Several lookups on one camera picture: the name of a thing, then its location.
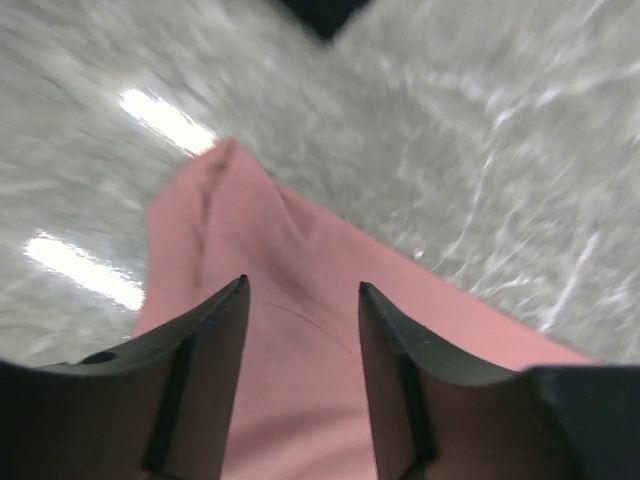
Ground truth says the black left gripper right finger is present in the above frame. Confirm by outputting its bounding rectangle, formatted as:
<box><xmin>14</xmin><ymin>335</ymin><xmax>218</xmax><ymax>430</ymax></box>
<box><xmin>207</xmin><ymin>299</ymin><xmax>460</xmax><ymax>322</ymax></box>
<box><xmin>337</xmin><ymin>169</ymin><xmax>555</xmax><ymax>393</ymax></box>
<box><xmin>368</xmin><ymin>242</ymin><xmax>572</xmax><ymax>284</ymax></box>
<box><xmin>359</xmin><ymin>283</ymin><xmax>639</xmax><ymax>479</ymax></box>

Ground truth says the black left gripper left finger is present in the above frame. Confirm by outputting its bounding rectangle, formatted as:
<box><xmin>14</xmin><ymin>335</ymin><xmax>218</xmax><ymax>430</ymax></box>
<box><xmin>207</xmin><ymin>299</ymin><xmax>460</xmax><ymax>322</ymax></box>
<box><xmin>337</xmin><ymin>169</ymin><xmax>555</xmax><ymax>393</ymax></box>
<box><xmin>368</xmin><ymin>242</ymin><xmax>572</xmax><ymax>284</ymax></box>
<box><xmin>1</xmin><ymin>277</ymin><xmax>250</xmax><ymax>479</ymax></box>

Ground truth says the pink graphic t-shirt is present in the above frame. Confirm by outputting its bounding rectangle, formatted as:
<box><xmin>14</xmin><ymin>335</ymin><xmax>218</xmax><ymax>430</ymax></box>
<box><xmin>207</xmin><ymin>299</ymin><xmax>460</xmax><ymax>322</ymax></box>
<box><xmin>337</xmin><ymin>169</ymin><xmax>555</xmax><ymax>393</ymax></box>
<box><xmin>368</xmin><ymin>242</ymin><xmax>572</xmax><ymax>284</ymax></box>
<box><xmin>136</xmin><ymin>139</ymin><xmax>585</xmax><ymax>479</ymax></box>

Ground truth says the folded black t-shirt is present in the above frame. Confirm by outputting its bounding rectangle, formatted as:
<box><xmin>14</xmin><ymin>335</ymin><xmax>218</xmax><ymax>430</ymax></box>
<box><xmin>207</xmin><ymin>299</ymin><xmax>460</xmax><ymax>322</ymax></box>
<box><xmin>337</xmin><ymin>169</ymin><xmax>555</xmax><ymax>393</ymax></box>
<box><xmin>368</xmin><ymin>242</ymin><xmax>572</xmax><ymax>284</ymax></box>
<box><xmin>272</xmin><ymin>0</ymin><xmax>372</xmax><ymax>42</ymax></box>

